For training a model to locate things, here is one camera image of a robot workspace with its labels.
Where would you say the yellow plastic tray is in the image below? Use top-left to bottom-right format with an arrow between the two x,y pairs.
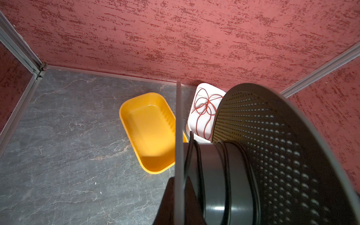
119,92 -> 176,174

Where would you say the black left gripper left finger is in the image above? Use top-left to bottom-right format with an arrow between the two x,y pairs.
153,177 -> 174,225

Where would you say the white plastic tray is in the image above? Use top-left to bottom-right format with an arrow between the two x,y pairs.
185,83 -> 226,143

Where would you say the aluminium corner post left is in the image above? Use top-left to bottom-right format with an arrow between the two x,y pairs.
1,12 -> 44,77

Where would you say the red thin cable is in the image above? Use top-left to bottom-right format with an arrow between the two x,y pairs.
192,88 -> 225,140

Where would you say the grey perforated cable spool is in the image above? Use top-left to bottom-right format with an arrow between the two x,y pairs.
173,83 -> 360,225

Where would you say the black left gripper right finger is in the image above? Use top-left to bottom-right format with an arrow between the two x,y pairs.
184,177 -> 206,225

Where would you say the aluminium corner post right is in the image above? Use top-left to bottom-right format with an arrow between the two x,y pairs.
280,42 -> 360,98

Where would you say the aluminium corner post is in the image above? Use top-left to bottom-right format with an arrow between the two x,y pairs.
1,12 -> 44,77
280,42 -> 360,98

